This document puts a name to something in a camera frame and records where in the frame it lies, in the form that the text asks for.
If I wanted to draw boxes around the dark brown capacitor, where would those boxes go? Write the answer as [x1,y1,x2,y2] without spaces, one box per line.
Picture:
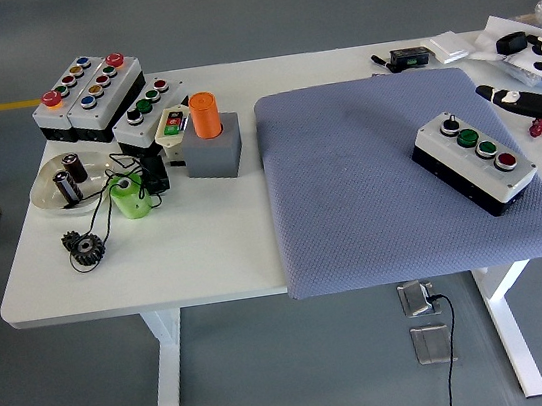
[51,167,84,207]
[59,150,90,187]

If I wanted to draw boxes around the black module with green terminal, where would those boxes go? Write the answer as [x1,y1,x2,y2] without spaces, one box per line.
[388,43,434,71]

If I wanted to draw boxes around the large black gear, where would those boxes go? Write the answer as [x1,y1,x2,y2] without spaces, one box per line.
[67,231,109,269]

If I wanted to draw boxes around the orange cylinder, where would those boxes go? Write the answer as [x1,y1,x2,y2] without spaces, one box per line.
[186,89,225,142]

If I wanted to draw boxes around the four-button control box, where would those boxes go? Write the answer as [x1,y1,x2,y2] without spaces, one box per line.
[405,99,542,228]
[105,73,197,161]

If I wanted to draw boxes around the grey quilted mat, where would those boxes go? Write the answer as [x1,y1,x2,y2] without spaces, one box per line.
[251,52,542,303]

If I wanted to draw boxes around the thin black wire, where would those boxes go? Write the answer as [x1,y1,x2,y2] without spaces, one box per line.
[53,146,174,277]

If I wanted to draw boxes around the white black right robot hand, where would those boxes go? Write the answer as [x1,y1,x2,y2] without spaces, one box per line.
[469,33,542,135]

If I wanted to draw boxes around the small black adapter box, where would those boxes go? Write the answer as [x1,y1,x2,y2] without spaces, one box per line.
[137,152,173,198]

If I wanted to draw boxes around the black power cord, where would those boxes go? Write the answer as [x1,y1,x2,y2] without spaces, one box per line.
[427,292,468,406]

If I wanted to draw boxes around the clear round dish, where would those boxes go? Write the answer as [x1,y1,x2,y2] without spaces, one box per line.
[23,144,124,222]

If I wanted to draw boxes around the white wall switch plate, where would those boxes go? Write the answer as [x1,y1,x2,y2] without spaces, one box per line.
[418,28,474,67]

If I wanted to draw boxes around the white table leg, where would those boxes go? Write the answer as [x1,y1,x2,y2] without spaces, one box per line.
[469,259,542,405]
[136,307,195,406]

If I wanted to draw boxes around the white paper sheets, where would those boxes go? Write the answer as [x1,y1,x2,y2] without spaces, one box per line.
[469,7,542,97]

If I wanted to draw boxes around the cream red-green switch box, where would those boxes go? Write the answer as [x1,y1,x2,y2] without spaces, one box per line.
[150,103,198,169]

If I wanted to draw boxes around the closed metal floor plate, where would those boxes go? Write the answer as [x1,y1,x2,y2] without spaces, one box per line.
[408,321,459,368]

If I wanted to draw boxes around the green plastic cylinder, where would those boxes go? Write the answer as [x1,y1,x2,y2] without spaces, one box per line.
[105,171,156,223]

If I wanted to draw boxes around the open metal floor socket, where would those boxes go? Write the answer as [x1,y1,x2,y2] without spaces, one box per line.
[396,278,442,320]

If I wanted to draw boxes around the five-button box with mushroom button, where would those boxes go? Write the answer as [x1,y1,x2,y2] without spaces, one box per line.
[58,49,155,149]
[23,53,114,149]

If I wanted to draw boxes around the grey block with hole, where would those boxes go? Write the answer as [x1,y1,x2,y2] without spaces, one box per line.
[176,110,248,185]

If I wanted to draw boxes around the small black gear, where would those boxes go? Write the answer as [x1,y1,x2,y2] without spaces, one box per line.
[59,229,86,254]

